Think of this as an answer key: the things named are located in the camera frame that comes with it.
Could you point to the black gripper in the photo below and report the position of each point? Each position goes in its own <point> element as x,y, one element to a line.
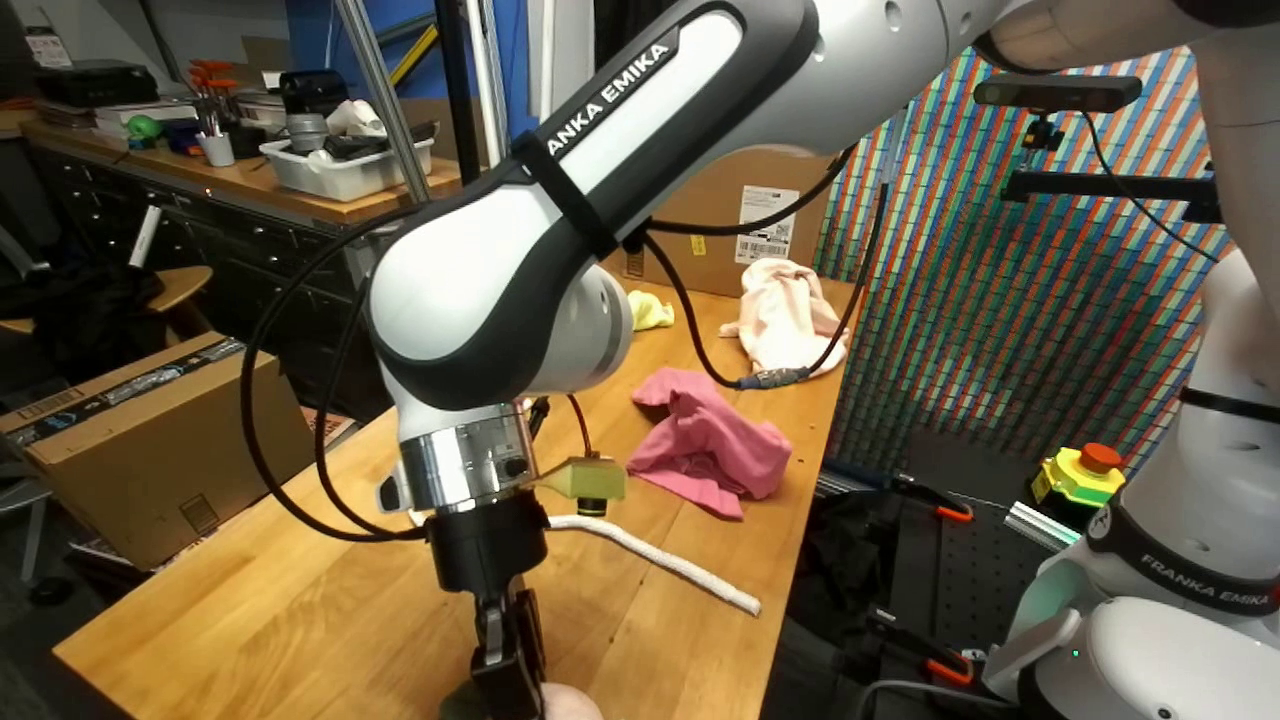
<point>491,544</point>

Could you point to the magenta pink cloth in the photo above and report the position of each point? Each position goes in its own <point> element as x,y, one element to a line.
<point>704,445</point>

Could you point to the pale peach cloth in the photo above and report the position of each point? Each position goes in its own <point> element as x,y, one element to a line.
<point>787,320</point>

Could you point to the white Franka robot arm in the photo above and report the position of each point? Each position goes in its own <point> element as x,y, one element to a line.
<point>455,294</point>

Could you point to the white flexible tube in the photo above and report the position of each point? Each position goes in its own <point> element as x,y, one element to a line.
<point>692,579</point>

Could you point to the cardboard box with black tape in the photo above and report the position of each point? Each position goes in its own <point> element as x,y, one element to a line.
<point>160,454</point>

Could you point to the wooden stool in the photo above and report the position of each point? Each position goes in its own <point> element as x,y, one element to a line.
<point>181,285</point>

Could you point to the white plastic tray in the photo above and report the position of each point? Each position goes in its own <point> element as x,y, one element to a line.
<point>334,173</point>

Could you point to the wooden top workbench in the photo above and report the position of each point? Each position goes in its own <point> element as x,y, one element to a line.
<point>200,232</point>

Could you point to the black bag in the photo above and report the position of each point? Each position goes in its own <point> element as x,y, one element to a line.
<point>93,320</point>

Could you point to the colourful striped backdrop panel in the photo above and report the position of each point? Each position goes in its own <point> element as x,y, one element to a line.
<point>962,344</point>

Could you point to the silver metal pole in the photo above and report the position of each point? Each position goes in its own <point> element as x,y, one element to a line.
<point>380,107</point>
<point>491,80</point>

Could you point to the black pole with base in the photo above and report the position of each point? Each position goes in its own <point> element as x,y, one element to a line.
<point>457,80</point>

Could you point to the yellow red emergency stop button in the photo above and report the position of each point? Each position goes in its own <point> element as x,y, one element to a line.
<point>1076,478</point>

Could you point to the white cup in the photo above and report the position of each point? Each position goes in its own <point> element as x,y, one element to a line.
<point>217,150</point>

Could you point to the black case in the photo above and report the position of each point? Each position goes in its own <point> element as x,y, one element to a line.
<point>93,80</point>

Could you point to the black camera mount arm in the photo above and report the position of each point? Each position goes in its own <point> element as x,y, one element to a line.
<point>1104,185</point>

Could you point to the black stereo camera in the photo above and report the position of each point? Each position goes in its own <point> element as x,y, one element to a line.
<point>1067,89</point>

